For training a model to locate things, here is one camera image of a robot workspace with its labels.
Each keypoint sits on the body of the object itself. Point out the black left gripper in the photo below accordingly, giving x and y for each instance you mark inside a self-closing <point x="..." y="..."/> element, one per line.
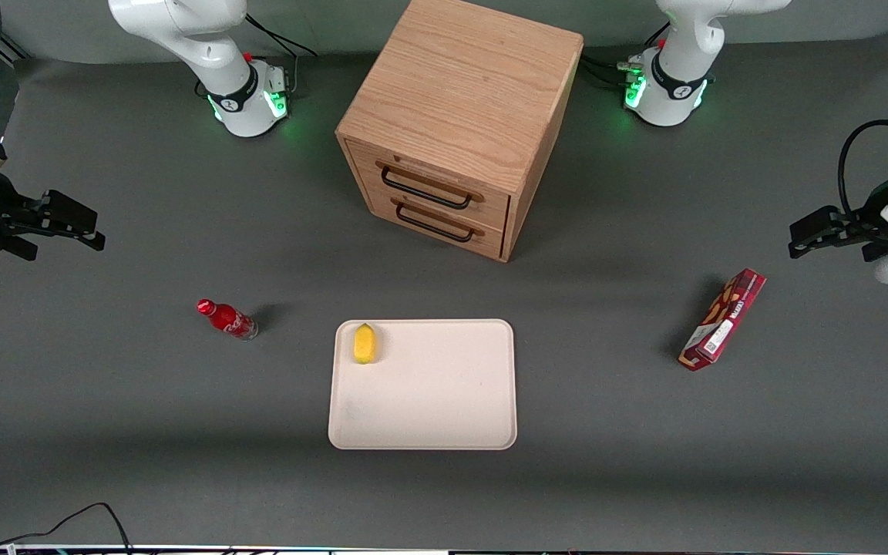
<point x="878" y="208"/>

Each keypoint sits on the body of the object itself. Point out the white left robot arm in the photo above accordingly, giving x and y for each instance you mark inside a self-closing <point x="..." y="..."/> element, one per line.
<point x="679" y="73"/>

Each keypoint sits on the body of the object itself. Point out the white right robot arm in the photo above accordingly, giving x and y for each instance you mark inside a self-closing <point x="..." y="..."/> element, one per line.
<point x="220" y="62"/>

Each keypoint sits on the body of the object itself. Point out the red coke bottle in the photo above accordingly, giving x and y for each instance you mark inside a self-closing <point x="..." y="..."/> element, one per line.
<point x="226" y="318"/>

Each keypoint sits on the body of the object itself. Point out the beige plastic tray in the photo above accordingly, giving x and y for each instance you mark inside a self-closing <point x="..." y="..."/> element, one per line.
<point x="432" y="393"/>

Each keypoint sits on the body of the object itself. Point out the red cookie box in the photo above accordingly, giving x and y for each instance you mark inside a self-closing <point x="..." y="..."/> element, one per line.
<point x="723" y="322"/>

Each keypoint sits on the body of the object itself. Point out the yellow lemon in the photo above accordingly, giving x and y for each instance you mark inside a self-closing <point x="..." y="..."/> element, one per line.
<point x="364" y="344"/>

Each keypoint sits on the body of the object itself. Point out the wooden drawer front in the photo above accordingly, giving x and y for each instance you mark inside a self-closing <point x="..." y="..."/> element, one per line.
<point x="444" y="231"/>
<point x="428" y="173"/>

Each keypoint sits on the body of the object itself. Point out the wooden drawer cabinet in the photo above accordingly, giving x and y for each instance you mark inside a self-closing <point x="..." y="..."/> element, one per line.
<point x="467" y="77"/>

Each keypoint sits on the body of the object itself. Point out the aluminium frame profile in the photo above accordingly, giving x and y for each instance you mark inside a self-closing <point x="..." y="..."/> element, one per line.
<point x="12" y="51"/>

